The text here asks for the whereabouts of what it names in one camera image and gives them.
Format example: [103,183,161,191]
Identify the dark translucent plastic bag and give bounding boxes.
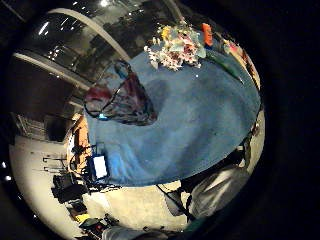
[82,59,159,127]

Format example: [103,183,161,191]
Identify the bunch of mixed artificial flowers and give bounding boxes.
[143,21,208,72]

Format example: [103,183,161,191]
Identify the laptop with white screen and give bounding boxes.
[87,151,111,181]

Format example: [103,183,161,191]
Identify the orange wooden chair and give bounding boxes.
[66,114,93,175]

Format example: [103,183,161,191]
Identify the green flower stems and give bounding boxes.
[205,49,245,85]

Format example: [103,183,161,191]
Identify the the person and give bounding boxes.
[180,132,258,222]

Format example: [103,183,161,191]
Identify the orange flower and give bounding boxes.
[201,22,215,47]

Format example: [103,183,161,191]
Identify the black equipment case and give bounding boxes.
[51,172,90,205]

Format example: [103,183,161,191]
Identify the yellow tool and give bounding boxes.
[74,213,91,224]

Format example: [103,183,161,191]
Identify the black cable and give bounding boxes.
[155,184,197,222]

